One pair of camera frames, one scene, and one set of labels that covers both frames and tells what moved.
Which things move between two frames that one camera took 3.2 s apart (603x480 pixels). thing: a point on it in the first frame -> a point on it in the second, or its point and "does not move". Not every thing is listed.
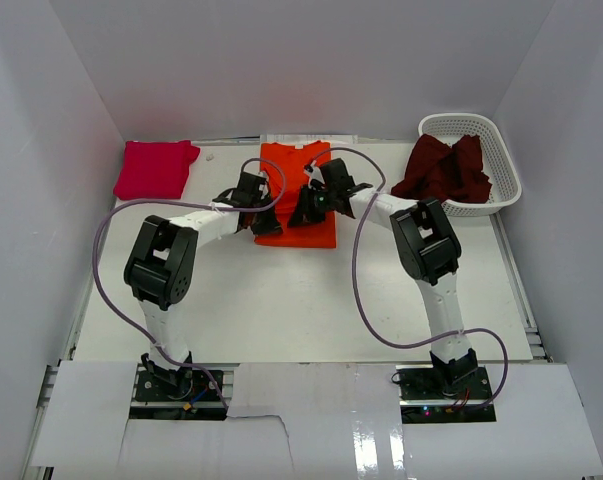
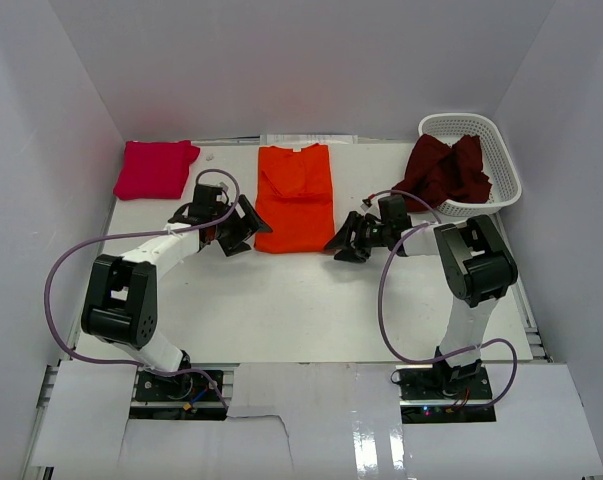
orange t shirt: [287, 173] does not move
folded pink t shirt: [155, 169] does not move
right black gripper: [304, 214] -> [342, 240]
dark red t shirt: [437, 173] does not move
